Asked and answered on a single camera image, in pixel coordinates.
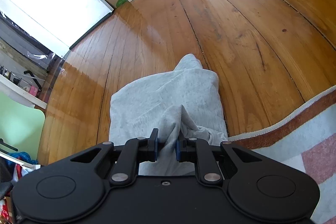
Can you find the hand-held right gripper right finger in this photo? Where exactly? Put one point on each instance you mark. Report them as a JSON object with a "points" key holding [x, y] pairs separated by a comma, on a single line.
{"points": [[179, 149]]}

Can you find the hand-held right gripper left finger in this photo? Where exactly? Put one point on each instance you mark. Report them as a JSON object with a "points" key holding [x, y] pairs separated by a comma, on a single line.
{"points": [[155, 145]]}

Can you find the grey printed t-shirt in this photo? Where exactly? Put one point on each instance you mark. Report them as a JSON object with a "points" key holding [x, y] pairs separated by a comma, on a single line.
{"points": [[168, 98]]}

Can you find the checked rug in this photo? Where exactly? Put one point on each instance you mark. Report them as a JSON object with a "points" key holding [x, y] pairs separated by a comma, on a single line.
{"points": [[302, 134]]}

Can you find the dark door draft stopper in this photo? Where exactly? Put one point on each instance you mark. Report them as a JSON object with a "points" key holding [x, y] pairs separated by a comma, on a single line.
{"points": [[89, 32]]}

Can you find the small pink item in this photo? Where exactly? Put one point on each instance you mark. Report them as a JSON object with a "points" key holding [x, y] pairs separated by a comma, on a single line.
{"points": [[34, 90]]}

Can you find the blue plastic bag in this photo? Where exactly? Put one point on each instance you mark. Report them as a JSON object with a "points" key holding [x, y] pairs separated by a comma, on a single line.
{"points": [[18, 157]]}

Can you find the pale green board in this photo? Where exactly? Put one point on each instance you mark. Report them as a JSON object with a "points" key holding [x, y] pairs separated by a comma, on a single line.
{"points": [[18, 124]]}

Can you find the white ledge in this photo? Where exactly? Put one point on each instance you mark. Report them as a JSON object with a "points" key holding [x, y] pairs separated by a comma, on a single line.
{"points": [[21, 95]]}

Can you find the small green item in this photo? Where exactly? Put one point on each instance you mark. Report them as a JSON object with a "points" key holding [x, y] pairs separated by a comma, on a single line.
{"points": [[121, 1]]}

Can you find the red printed packaging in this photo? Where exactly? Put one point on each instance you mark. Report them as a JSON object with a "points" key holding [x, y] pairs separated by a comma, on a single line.
{"points": [[8, 203]]}

